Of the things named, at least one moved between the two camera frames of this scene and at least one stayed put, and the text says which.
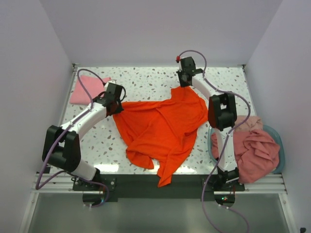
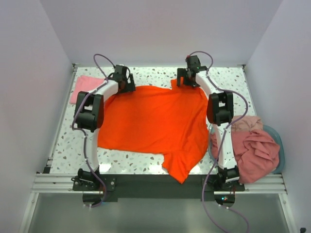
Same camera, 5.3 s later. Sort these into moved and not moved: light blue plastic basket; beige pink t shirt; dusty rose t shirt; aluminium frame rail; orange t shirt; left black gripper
Moved: left black gripper; orange t shirt
Not moved: aluminium frame rail; beige pink t shirt; dusty rose t shirt; light blue plastic basket
